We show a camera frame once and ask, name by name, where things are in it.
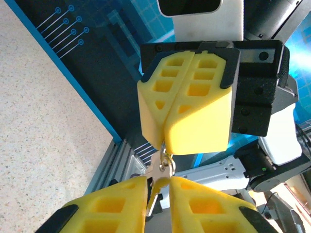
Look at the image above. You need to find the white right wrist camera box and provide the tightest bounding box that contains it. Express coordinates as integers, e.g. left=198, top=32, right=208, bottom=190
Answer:
left=156, top=0, right=245, bottom=41

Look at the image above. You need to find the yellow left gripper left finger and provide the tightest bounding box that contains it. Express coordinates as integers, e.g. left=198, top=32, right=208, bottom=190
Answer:
left=35, top=176, right=148, bottom=233

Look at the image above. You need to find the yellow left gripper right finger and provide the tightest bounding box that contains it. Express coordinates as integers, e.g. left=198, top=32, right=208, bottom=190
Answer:
left=170, top=176, right=280, bottom=233

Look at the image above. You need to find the thin black cable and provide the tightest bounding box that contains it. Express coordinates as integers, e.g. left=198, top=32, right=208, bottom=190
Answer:
left=295, top=121, right=311, bottom=151

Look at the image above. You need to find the aluminium frame side rail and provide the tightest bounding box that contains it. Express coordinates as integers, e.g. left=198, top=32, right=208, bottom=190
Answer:
left=85, top=138, right=137, bottom=195

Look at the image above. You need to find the metal key ring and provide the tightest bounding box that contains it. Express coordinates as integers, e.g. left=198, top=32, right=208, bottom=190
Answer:
left=159, top=142, right=176, bottom=177

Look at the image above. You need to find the silver key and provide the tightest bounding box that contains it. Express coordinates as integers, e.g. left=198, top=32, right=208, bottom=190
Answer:
left=145, top=154, right=176, bottom=217

